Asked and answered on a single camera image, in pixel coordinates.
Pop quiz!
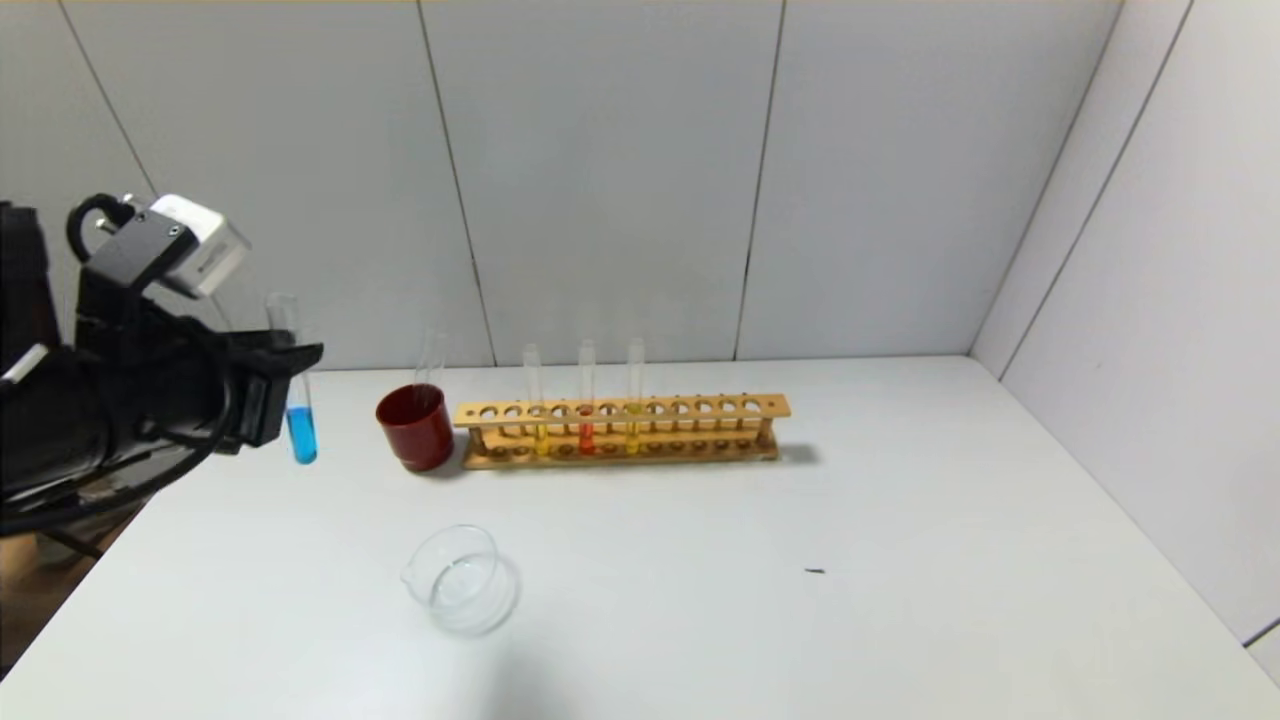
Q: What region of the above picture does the clear glass beaker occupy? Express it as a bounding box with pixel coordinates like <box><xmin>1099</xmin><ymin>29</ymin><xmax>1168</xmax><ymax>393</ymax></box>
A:
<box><xmin>401</xmin><ymin>524</ymin><xmax>521</xmax><ymax>637</ymax></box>

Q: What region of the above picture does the wooden test tube rack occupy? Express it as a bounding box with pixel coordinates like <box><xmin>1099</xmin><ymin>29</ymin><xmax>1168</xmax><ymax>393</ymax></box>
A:
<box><xmin>453</xmin><ymin>393</ymin><xmax>792</xmax><ymax>471</ymax></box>

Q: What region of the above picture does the test tube with yellow liquid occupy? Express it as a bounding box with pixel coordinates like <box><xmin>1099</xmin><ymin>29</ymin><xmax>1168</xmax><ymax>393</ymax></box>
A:
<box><xmin>522</xmin><ymin>343</ymin><xmax>551</xmax><ymax>458</ymax></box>
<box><xmin>626</xmin><ymin>337</ymin><xmax>646</xmax><ymax>456</ymax></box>

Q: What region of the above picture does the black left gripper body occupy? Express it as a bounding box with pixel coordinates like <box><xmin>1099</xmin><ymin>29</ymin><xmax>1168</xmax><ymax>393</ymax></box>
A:
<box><xmin>108</xmin><ymin>329</ymin><xmax>294</xmax><ymax>459</ymax></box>

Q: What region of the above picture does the empty glass test tube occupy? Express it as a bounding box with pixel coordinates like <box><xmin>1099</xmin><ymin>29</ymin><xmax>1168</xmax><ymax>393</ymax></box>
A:
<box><xmin>415</xmin><ymin>330</ymin><xmax>448</xmax><ymax>411</ymax></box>

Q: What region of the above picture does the test tube with blue liquid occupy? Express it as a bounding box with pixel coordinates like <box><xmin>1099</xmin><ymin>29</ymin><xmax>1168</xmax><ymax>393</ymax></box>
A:
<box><xmin>267</xmin><ymin>293</ymin><xmax>320</xmax><ymax>467</ymax></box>

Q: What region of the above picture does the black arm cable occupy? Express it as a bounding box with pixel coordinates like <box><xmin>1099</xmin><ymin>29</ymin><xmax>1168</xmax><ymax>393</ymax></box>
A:
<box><xmin>0</xmin><ymin>340</ymin><xmax>238</xmax><ymax>536</ymax></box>

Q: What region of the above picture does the red cup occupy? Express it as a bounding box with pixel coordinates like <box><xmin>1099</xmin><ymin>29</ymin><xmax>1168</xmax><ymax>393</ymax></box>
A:
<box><xmin>376</xmin><ymin>384</ymin><xmax>457</xmax><ymax>473</ymax></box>

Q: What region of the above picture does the test tube with red liquid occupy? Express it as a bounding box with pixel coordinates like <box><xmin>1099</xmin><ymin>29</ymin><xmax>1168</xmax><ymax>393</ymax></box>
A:
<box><xmin>577</xmin><ymin>339</ymin><xmax>598</xmax><ymax>457</ymax></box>

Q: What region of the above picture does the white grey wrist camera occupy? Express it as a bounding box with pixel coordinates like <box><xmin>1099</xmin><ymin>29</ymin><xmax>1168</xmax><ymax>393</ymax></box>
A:
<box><xmin>85</xmin><ymin>193</ymin><xmax>252</xmax><ymax>300</ymax></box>

